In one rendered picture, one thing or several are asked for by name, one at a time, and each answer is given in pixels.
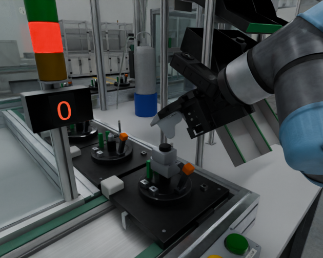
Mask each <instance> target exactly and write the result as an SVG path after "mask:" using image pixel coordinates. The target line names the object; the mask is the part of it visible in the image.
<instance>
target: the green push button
mask: <svg viewBox="0 0 323 258"><path fill-rule="evenodd" d="M226 244H227V247H228V248H229V249H230V250H231V251H232V252H234V253H237V254H243V253H245V252H247V250H248V241H247V240H246V238H245V237H243V236H242V235H240V234H237V233H232V234H230V235H228V236H227V240H226Z"/></svg>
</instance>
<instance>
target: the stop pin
mask: <svg viewBox="0 0 323 258"><path fill-rule="evenodd" d="M122 225H123V227H124V228H125V229H128V228H129V227H130V224H129V214H128V213H127V212H126V211H124V212H123V213H122Z"/></svg>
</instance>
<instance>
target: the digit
mask: <svg viewBox="0 0 323 258"><path fill-rule="evenodd" d="M48 99H49V104H50V110H51V115H52V120H53V125H54V126H58V125H62V124H66V123H70V122H75V121H77V114H76V107H75V100H74V93H66V94H59V95H52V96H48Z"/></svg>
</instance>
